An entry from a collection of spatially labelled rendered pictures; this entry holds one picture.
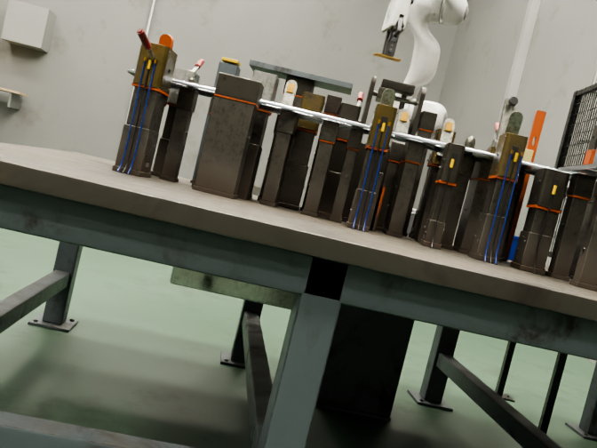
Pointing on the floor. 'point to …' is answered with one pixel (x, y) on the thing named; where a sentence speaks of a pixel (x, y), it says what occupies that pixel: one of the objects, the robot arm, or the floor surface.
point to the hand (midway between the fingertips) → (389, 49)
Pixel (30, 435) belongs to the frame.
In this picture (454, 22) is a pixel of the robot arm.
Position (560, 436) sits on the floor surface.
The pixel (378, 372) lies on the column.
